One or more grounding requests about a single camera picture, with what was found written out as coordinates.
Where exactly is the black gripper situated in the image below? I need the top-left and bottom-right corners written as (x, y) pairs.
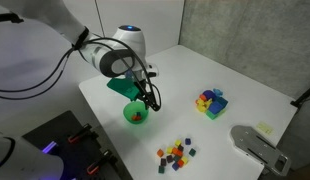
top-left (129, 75), bottom-right (162, 112)

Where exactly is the green plastic bowl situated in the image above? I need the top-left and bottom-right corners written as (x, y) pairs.
top-left (122, 101), bottom-right (150, 125)

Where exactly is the large yellow foam block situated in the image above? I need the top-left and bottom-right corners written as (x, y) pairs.
top-left (195, 98), bottom-right (213, 114)

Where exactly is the large purple foam block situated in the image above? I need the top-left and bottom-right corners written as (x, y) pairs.
top-left (202, 89), bottom-right (217, 101)

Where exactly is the large green foam block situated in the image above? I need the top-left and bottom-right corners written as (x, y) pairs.
top-left (205, 108), bottom-right (228, 121)

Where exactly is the large light blue foam block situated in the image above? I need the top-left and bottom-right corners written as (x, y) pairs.
top-left (212, 87), bottom-right (225, 97)

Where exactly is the large blue foam cube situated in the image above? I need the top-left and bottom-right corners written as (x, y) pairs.
top-left (207, 96), bottom-right (229, 116)

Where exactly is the purple indicator light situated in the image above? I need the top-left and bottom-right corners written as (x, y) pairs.
top-left (41, 140), bottom-right (60, 155)

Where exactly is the grey metal mounting plate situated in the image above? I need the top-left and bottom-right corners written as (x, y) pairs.
top-left (229, 124), bottom-right (292, 177)

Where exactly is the yellow sticky note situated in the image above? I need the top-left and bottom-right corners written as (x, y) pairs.
top-left (256, 121), bottom-right (275, 136)

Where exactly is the black stand pole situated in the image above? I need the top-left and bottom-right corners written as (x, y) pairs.
top-left (289, 83), bottom-right (310, 110)

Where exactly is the green printed camera mount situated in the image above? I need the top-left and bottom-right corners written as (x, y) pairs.
top-left (106, 76), bottom-right (141, 102)

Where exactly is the black clamp with red handle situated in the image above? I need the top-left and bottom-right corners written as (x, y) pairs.
top-left (86, 150), bottom-right (118, 176)
top-left (67, 123), bottom-right (100, 145)

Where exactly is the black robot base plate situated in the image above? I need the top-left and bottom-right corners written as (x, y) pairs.
top-left (21, 110), bottom-right (133, 180)

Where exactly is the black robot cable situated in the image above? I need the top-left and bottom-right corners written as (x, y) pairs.
top-left (0, 49), bottom-right (76, 101)
top-left (0, 43), bottom-right (79, 94)

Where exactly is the black bracket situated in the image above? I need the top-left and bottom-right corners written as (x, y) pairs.
top-left (0, 12), bottom-right (25, 25)

